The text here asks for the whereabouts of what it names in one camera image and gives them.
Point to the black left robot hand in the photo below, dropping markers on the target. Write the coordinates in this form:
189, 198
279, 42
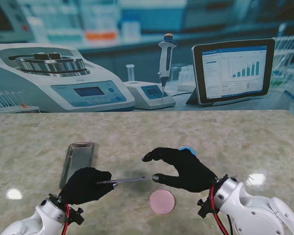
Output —
85, 186

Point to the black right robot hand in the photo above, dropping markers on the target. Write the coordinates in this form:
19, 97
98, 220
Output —
186, 171

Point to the pink culture dish lid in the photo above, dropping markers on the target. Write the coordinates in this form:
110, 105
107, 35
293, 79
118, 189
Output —
161, 202

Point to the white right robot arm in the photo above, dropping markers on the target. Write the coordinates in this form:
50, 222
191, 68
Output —
247, 205

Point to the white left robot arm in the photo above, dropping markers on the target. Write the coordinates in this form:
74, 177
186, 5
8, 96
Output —
36, 218

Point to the blue round lid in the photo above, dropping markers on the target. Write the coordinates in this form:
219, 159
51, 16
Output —
195, 154

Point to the stainless steel tray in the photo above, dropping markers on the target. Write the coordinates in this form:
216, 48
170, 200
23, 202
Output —
74, 159

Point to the printed laboratory backdrop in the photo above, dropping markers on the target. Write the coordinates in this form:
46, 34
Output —
147, 24

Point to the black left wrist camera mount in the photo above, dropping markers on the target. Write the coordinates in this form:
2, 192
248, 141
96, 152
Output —
76, 215

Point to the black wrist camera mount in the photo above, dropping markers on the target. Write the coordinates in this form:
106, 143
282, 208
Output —
76, 215
205, 208

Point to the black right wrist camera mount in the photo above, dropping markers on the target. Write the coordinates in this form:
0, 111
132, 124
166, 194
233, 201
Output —
205, 208

